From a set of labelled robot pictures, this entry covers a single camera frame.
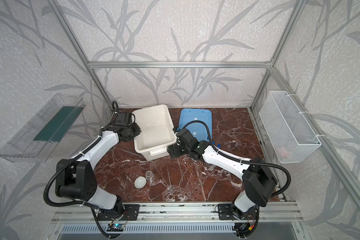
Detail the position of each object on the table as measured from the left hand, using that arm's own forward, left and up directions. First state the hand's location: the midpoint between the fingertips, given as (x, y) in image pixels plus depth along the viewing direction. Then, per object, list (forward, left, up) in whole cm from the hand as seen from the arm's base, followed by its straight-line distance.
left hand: (140, 125), depth 90 cm
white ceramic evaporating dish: (-29, -3, -14) cm, 33 cm away
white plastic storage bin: (+6, -7, -16) cm, 18 cm away
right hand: (-12, -21, 0) cm, 24 cm away
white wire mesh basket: (-21, -73, +21) cm, 78 cm away
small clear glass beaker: (-27, -9, -10) cm, 31 cm away
